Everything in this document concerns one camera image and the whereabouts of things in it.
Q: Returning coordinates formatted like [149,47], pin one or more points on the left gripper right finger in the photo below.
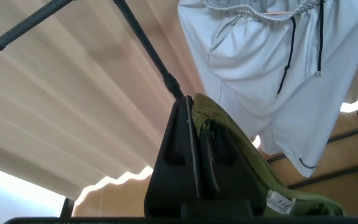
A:
[232,180]

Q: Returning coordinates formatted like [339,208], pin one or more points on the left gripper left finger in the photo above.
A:
[174,180]

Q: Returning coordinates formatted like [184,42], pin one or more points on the green garment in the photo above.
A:
[259,168]

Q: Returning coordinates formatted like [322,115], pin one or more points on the pale grey shorts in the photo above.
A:
[259,62]

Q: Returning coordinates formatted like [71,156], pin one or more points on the black clothes rack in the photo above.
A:
[148,46]

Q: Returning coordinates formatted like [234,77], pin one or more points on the beige curtain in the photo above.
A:
[73,93]

